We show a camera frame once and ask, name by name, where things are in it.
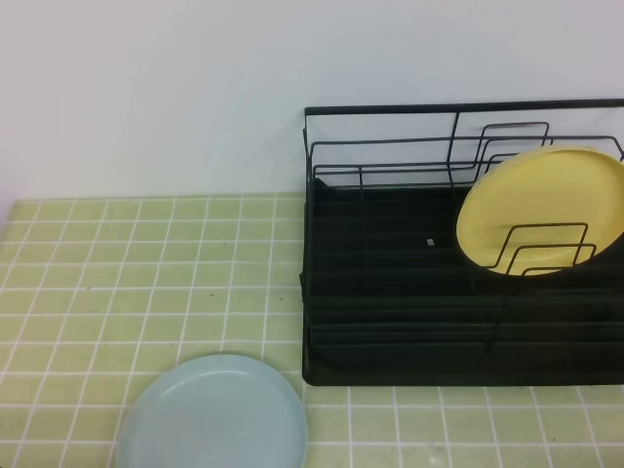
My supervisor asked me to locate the black wire dish rack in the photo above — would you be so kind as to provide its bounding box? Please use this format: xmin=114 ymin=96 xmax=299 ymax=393
xmin=302 ymin=98 xmax=624 ymax=352

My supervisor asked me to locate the yellow plate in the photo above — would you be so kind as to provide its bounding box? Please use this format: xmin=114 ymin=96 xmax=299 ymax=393
xmin=456 ymin=146 xmax=623 ymax=276

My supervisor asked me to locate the light blue plate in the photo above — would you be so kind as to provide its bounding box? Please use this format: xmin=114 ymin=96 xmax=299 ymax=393
xmin=115 ymin=354 xmax=308 ymax=467

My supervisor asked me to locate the black drip tray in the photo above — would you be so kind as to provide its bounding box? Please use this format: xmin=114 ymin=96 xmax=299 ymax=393
xmin=300 ymin=180 xmax=623 ymax=387

